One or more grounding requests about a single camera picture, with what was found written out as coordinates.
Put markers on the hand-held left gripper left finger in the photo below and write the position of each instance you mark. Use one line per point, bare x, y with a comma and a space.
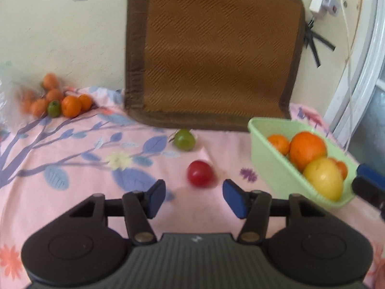
156, 197

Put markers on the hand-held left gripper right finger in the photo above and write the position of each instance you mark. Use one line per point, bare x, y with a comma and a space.
234, 198

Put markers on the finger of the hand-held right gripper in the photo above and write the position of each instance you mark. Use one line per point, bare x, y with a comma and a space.
370, 188

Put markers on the orange cherry tomato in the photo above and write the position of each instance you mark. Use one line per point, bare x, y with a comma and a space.
343, 168

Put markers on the red cherry tomato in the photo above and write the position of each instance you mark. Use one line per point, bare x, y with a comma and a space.
200, 173

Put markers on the light green plastic basket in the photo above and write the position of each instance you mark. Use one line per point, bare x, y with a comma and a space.
267, 165

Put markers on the yellow pomelo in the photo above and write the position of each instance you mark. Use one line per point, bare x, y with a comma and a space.
323, 179

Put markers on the small mandarin with green patch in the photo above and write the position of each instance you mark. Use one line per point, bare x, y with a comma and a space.
278, 144

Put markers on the large orange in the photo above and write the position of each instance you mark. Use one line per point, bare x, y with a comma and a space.
308, 149

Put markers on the green tomato with stem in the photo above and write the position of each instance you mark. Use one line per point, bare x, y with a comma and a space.
184, 139

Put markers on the pink deer printed bed sheet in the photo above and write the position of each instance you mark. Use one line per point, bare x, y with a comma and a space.
90, 186

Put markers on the pile of small mandarins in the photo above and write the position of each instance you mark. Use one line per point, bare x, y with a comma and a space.
71, 106

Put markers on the small green citrus fruit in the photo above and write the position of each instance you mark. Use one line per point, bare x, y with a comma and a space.
54, 109

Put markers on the brown woven seat mat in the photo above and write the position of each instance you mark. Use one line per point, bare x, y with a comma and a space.
216, 51

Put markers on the clear plastic bag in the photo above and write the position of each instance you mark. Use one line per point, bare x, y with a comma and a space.
4, 96

